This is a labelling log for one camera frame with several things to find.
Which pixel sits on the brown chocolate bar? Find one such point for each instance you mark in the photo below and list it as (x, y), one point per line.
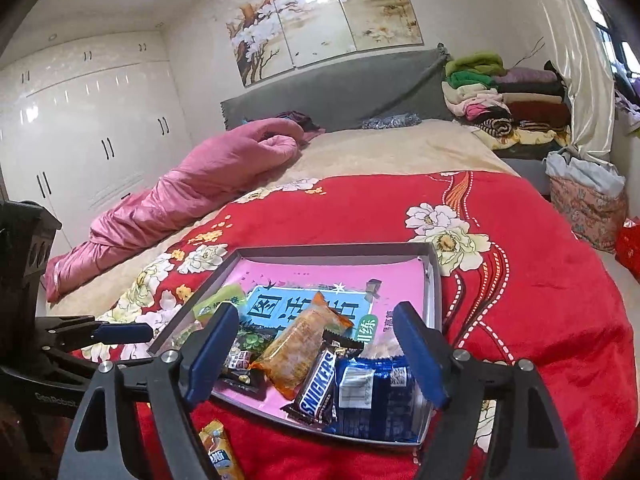
(315, 385)

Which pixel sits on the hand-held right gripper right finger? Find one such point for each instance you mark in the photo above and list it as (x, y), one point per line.
(422, 355)

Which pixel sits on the white glossy wardrobe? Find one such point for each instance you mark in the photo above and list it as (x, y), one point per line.
(100, 125)

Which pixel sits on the light green candy packet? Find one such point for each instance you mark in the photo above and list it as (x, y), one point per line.
(220, 302)

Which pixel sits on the heap of mixed clothes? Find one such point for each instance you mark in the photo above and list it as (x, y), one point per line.
(630, 100)

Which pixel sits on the orange snack packet blue label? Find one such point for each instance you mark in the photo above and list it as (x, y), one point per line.
(220, 452)

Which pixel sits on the grey shallow box tray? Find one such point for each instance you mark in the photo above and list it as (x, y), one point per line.
(365, 435)

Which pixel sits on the pink book blue label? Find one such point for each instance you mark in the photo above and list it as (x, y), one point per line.
(300, 275)

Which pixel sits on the grey padded headboard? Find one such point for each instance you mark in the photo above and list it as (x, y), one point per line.
(350, 90)

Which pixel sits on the blue patterned cloth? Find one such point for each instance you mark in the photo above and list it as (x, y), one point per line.
(390, 121)

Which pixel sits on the green black snack packet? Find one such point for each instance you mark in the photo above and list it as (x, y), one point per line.
(247, 347)

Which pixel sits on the floral wall painting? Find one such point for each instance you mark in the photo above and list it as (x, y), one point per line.
(310, 20)

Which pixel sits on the pink quilt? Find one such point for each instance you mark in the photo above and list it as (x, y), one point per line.
(200, 190)

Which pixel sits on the dark maroon cloth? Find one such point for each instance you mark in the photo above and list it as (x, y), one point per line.
(300, 119)

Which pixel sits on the pile of folded clothes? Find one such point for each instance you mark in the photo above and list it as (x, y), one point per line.
(525, 95)

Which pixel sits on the cream satin curtain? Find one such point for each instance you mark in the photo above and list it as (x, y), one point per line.
(580, 60)

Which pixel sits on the orange rice cracker packet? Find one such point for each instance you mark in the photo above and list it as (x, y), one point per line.
(295, 350)

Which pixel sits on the light blue garment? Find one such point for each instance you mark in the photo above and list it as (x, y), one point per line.
(585, 172)

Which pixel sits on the floral cloth bag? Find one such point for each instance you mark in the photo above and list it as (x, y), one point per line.
(585, 210)

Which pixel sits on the blue biscuit packet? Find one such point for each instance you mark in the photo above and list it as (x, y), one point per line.
(375, 395)

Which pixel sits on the clear dark pastry packet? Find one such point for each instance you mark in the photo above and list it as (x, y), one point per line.
(385, 347)

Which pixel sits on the beige bed sheet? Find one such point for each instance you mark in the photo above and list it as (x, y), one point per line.
(400, 150)

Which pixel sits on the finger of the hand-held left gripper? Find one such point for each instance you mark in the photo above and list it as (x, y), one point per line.
(75, 358)
(125, 332)

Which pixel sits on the red floral blanket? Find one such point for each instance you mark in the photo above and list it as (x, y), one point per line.
(525, 310)

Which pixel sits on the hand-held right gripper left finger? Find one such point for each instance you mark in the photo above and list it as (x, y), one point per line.
(212, 355)

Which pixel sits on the red plastic bag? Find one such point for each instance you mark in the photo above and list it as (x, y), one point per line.
(630, 247)

